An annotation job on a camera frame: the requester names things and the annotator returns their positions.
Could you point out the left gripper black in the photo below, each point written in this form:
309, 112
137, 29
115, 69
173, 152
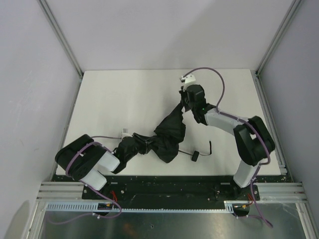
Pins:
139, 143

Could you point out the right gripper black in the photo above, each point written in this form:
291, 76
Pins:
184, 97

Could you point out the black folding umbrella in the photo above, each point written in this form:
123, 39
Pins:
168, 135

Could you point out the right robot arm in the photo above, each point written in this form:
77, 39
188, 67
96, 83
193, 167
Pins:
253, 140

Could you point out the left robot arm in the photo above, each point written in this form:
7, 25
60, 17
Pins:
80, 157

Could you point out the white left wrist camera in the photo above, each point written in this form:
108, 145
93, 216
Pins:
125, 133

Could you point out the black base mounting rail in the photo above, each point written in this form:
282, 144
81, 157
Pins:
168, 192

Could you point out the grey slotted cable duct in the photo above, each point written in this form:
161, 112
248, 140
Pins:
96, 207

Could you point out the right aluminium frame post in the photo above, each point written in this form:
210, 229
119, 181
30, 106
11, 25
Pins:
282, 29

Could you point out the aluminium frame post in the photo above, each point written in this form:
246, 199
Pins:
60, 36
282, 29

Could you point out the left aluminium frame post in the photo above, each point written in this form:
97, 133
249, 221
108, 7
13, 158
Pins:
60, 36

